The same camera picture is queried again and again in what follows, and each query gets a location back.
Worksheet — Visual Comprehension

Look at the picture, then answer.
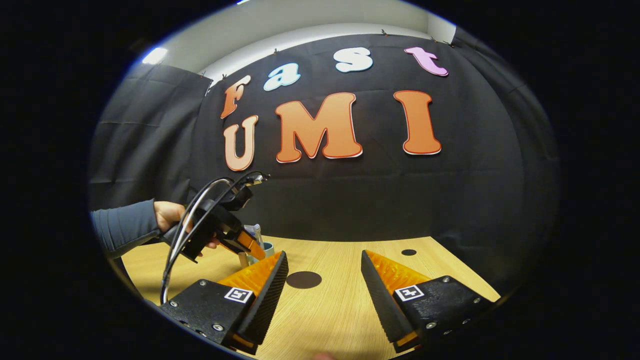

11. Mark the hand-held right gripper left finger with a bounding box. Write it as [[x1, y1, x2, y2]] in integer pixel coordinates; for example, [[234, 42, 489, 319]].
[[159, 250, 290, 356]]

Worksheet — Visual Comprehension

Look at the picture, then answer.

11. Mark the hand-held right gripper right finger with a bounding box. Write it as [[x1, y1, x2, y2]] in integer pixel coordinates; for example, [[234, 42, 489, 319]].
[[360, 249, 497, 354]]

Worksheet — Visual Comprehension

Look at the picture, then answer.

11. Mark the white toothpaste tube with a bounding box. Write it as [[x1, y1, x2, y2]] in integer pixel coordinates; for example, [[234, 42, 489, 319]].
[[244, 223, 264, 251]]

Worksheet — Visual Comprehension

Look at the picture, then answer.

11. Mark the dark brown round coaster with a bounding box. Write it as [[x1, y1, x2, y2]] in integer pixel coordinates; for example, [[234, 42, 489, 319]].
[[286, 271, 323, 290]]

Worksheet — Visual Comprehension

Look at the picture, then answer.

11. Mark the light wooden desktop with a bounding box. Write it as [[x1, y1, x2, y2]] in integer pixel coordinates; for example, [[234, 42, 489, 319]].
[[120, 235, 502, 360]]

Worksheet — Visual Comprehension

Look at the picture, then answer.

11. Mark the black backdrop cloth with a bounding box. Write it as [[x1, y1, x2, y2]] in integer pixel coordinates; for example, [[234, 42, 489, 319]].
[[89, 31, 561, 296]]

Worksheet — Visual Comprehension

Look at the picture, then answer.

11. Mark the ceiling light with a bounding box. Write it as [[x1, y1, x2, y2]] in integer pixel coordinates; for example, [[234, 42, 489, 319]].
[[142, 47, 169, 65]]

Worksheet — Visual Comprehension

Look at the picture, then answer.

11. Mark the grey cable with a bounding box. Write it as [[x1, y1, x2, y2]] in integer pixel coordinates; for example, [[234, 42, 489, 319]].
[[165, 177, 236, 281]]

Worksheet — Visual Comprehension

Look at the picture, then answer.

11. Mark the black cable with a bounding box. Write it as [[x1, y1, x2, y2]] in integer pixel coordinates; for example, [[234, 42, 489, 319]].
[[159, 171, 271, 305]]

